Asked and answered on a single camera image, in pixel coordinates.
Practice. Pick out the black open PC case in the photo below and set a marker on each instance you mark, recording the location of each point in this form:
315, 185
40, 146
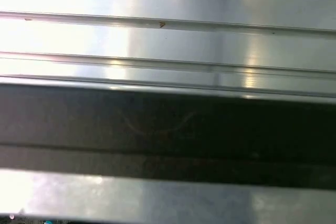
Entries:
168, 129

